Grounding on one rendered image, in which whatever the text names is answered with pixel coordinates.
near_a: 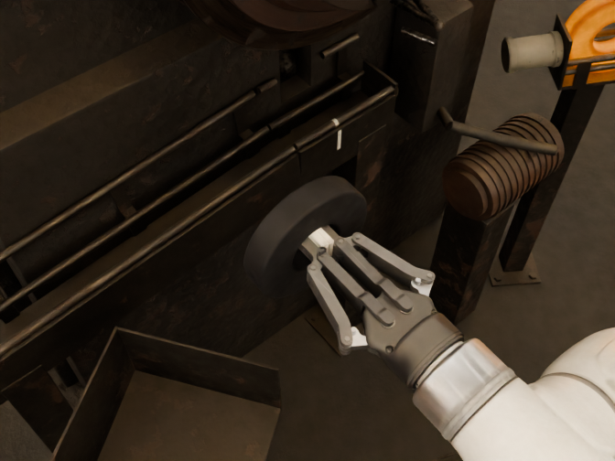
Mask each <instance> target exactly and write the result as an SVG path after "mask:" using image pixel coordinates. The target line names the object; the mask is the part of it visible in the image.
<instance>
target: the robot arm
mask: <svg viewBox="0 0 615 461"><path fill-rule="evenodd" d="M298 249H299V250H300V251H302V252H303V253H304V254H305V255H306V256H307V257H308V259H309V260H310V261H311V262H312V263H311V264H310V265H309V266H308V267H307V283H308V285H309V286H310V288H311V290H312V292H313V293H314V295H315V297H316V298H317V300H318V302H319V304H320V306H321V308H322V309H323V311H324V313H325V315H326V316H327V318H328V320H329V322H330V323H331V325H332V327H333V329H334V331H335V332H336V334H337V337H338V343H339V350H340V353H341V354H342V355H349V354H350V353H351V351H352V350H356V349H367V350H368V351H369V352H370V353H372V354H373V355H376V356H378V357H380V358H381V359H383V360H384V362H385V363H386V364H387V366H388V367H389V368H390V369H391V370H392V371H393V372H394V373H395V374H396V375H397V376H398V377H399V378H400V380H401V381H402V382H403V383H404V384H405V385H406V386H407V387H408V388H409V389H416V391H415V393H414V395H413V403H414V405H415V406H416V407H417V408H418V409H419V410H420V411H421V413H422V414H423V415H424V416H425V417H426V418H427V419H428V420H429V421H430V422H431V423H432V424H433V425H434V426H435V427H436V428H437V429H438V431H439V432H440V433H441V434H442V436H443V437H444V438H445V439H446V440H448V441H449V442H450V443H451V444H452V445H453V447H454V448H455V449H456V450H457V452H458V453H459V455H460V457H461V458H462V460H463V461H615V327H613V328H608V329H604V330H601V331H599V332H596V333H594V334H592V335H590V336H588V337H586V338H584V339H582V340H581V341H579V342H578V343H577V344H575V345H574V346H572V347H571V348H569V349H568V350H567V351H565V352H564V353H563V354H562V355H560V356H559V357H558V358H557V359H556V360H555V361H554V362H553V363H552V364H550V365H549V366H548V367H547V368H546V370H545V371H544V373H543V374H542V376H541V377H540V378H539V379H538V380H537V381H536V382H534V383H530V384H528V385H527V384H526V383H525V382H523V381H522V380H521V379H520V378H519V377H517V376H516V375H515V374H514V371H513V370H512V369H510V368H508V367H507V366H506V365H505V364H504V363H503V362H502V361H501V360H500V359H499V358H498V357H496V356H495V355H494V354H493V353H492V352H491V351H490V350H489V349H488V348H487V347H486V346H485V345H484V344H483V343H482V342H481V341H480V340H479V339H477V338H471V339H469V340H467V341H465V342H464V335H463V334H462V333H461V332H460V331H459V330H458V329H457V328H456V327H455V326H454V325H453V324H452V323H451V322H450V321H449V320H448V319H447V318H446V317H445V316H444V315H443V314H441V313H439V312H438V311H437V310H436V309H435V307H434V304H433V301H432V299H431V298H430V297H429V293H430V290H431V287H432V284H433V283H434V280H435V274H434V273H433V272H431V271H428V270H424V269H420V268H417V267H414V266H413V265H411V264H410V263H408V262H406V261H404V260H403V259H401V258H400V257H398V256H396V255H395V254H393V253H392V252H389V251H388V250H386V249H385V248H384V247H382V246H381V245H379V244H377V243H376V242H374V241H372V240H370V239H369V238H367V237H366V236H364V235H362V234H361V233H359V232H355V233H353V234H352V236H350V237H348V238H342V237H341V236H339V235H338V234H337V233H336V232H335V231H334V230H333V229H332V228H331V227H330V226H329V225H326V226H323V227H321V228H319V229H318V230H316V231H314V232H313V233H312V234H311V235H309V236H308V237H307V238H306V239H305V240H304V241H303V243H302V244H301V245H300V246H299V248H298ZM332 252H334V256H333V258H334V259H333V258H332V257H331V256H332ZM336 259H338V260H339V261H340V262H341V263H342V264H343V265H344V266H345V267H346V268H347V269H348V270H349V271H350V272H351V273H352V274H353V275H354V276H355V277H356V278H357V279H358V281H359V282H360V283H361V284H362V285H363V286H364V287H365V288H366V289H367V290H368V291H369V292H370V293H369V292H366V291H364V290H363V289H362V288H361V287H360V286H359V285H358V283H357V282H356V281H355V280H354V279H353V278H352V277H351V276H350V275H349V274H348V273H347V272H346V271H345V270H344V269H343V268H342V267H341V266H340V265H339V264H338V263H337V262H336V261H335V260H336ZM372 266H374V267H376V268H377V269H379V270H380V271H382V272H384V273H386V274H387V275H389V276H390V277H392V278H394V279H395V280H396V281H397V282H399V283H400V284H403V285H405V286H407V287H409V288H410V289H411V290H412V292H411V291H407V290H403V289H399V288H397V287H396V286H395V285H394V284H393V283H392V282H391V281H390V280H389V279H388V278H384V277H383V276H381V275H380V274H379V273H378V272H377V271H376V270H375V269H374V268H373V267H372ZM327 281H328V282H329V283H330V284H331V285H332V286H333V287H334V288H335V289H336V290H337V291H338V292H339V293H340V294H341V295H342V296H343V297H344V298H345V299H346V300H347V301H348V302H349V303H350V304H351V306H352V307H353V308H354V309H355V310H356V313H357V314H358V316H359V317H360V318H361V319H362V325H363V333H364V336H362V335H361V334H360V333H359V331H358V329H357V328H356V327H351V323H350V320H349V319H348V317H347V315H346V313H345V312H344V310H343V308H342V307H341V305H340V302H339V301H338V299H337V297H336V296H335V295H334V293H333V291H332V290H331V288H330V286H329V284H328V282H327Z"/></svg>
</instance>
